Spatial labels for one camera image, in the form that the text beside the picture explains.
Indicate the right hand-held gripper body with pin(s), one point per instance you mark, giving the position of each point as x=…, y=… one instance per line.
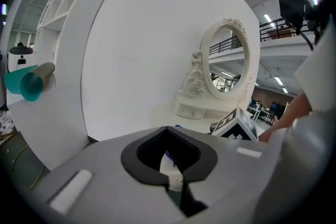
x=236, y=128

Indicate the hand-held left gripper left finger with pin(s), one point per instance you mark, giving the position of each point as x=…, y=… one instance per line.
x=105, y=178

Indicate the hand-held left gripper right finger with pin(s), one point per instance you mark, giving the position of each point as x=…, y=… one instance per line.
x=231, y=178

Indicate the person's right forearm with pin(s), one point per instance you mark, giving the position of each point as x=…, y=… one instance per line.
x=288, y=118

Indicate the white ornate vanity table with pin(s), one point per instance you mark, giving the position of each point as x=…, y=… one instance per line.
x=162, y=120

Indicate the row of white office desks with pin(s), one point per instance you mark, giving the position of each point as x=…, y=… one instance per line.
x=262, y=111

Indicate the white ornate oval mirror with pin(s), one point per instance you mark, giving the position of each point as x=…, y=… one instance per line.
x=194, y=86

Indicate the black balcony railing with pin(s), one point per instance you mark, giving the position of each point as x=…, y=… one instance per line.
x=278, y=29

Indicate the floral fabric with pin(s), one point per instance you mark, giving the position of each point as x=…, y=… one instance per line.
x=6, y=123

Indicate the teal rolled mat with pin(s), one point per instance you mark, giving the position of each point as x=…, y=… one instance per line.
x=29, y=84

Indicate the white shelf cabinet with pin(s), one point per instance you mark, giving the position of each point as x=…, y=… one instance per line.
x=65, y=60

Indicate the white robot with black top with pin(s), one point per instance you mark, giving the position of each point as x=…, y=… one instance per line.
x=21, y=59

